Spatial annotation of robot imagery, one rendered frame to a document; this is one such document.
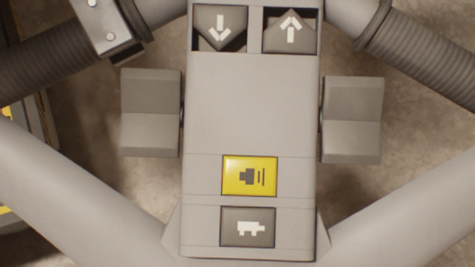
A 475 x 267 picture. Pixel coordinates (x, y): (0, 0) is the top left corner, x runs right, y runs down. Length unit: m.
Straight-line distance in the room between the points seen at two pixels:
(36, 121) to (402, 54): 0.80
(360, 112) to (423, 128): 1.08
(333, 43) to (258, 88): 1.15
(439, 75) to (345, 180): 0.98
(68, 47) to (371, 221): 0.24
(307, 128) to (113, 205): 0.14
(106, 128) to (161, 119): 1.03
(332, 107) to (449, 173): 0.09
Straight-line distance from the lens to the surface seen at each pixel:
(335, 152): 0.40
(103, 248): 0.42
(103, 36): 0.40
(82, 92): 1.48
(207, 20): 0.40
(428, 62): 0.43
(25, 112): 1.13
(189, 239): 0.40
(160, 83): 0.40
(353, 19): 0.42
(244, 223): 0.40
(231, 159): 0.39
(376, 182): 1.41
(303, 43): 0.40
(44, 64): 0.42
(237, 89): 0.39
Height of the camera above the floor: 1.30
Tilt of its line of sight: 68 degrees down
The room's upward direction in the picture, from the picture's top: 5 degrees clockwise
